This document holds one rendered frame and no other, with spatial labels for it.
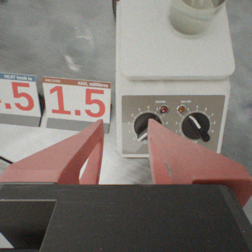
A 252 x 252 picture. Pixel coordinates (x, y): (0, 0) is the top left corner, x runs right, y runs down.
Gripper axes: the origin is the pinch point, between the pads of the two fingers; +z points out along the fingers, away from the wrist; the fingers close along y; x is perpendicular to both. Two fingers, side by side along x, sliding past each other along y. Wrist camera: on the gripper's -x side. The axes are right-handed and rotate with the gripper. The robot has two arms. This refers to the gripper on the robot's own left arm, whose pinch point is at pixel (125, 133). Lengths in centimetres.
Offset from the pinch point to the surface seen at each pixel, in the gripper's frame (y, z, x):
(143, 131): -1.9, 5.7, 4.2
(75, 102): 6.9, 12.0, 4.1
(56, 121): 9.9, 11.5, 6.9
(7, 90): 16.2, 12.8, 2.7
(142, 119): -1.9, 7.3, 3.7
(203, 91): -8.7, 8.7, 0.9
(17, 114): 15.7, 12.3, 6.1
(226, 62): -10.4, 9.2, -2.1
